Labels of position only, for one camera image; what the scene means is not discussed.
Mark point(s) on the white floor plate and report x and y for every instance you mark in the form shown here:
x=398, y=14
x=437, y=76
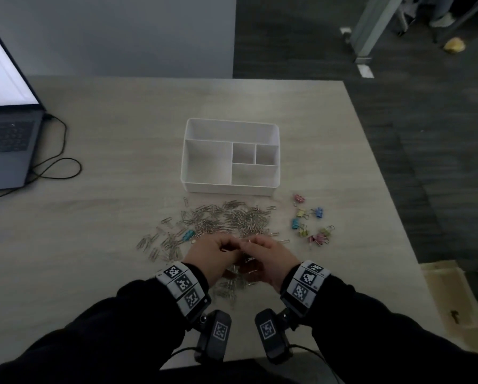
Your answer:
x=366, y=71

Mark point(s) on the person's left forearm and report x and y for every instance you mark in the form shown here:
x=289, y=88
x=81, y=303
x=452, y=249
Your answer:
x=103, y=335

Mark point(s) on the person's right hand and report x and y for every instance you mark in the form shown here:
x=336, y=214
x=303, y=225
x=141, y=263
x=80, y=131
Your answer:
x=273, y=259

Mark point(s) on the group of colourful binder clips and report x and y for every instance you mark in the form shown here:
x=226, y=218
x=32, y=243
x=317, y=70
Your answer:
x=296, y=223

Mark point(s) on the person's black trousers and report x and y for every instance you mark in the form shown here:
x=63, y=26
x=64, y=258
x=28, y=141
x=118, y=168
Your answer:
x=223, y=373

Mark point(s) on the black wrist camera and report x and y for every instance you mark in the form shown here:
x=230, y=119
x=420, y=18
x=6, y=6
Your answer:
x=271, y=335
x=215, y=335

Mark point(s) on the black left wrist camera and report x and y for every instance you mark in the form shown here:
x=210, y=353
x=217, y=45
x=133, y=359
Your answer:
x=215, y=335

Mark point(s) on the white compartment organizer tray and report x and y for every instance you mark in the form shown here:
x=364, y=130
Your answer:
x=207, y=163

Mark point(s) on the left wristband with square markers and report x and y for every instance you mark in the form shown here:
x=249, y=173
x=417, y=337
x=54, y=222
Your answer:
x=183, y=283

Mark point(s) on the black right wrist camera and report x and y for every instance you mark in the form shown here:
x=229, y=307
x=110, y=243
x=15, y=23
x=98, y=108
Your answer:
x=271, y=335

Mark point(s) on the grey metal post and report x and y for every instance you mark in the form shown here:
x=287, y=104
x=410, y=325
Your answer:
x=373, y=23

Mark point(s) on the person's right forearm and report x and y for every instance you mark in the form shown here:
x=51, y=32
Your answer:
x=383, y=335

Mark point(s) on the pile of silver paper clips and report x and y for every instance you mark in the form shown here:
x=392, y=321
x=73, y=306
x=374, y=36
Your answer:
x=231, y=215

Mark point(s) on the grey laptop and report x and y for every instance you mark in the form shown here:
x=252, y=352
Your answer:
x=3, y=155

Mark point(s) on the person's left hand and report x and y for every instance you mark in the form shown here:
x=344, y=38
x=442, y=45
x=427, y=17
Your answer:
x=211, y=255

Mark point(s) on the wristband with square markers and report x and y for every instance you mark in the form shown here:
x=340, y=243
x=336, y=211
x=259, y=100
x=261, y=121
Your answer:
x=303, y=285
x=183, y=283

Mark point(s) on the yellow floor object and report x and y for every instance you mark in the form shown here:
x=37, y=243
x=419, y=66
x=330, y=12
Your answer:
x=454, y=45

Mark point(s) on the right wristband with square markers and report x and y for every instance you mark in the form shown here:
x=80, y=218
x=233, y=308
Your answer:
x=303, y=285

